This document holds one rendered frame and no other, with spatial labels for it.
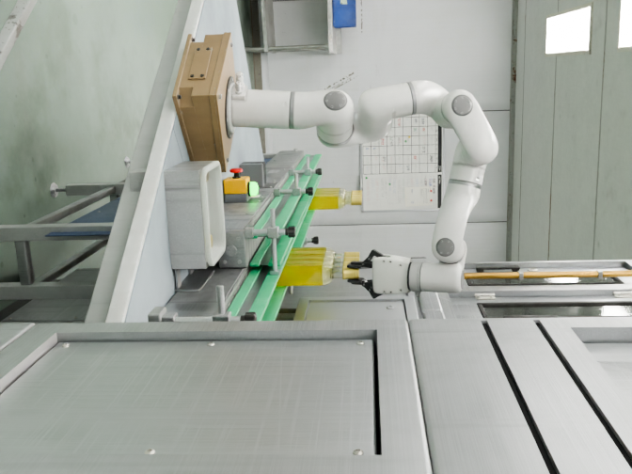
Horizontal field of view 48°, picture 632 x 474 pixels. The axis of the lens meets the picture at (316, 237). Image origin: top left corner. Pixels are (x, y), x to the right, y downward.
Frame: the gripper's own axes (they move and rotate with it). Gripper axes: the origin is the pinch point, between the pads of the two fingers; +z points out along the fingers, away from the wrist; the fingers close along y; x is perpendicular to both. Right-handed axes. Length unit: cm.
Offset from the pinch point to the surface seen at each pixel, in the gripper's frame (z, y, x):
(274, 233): 14.3, 14.5, 20.1
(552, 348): -54, 20, 96
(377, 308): -3.2, -12.7, -9.5
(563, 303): -52, -17, -39
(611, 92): -71, 37, -316
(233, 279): 20.3, 5.5, 31.5
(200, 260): 22.6, 12.9, 42.1
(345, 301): 7.4, -12.6, -12.8
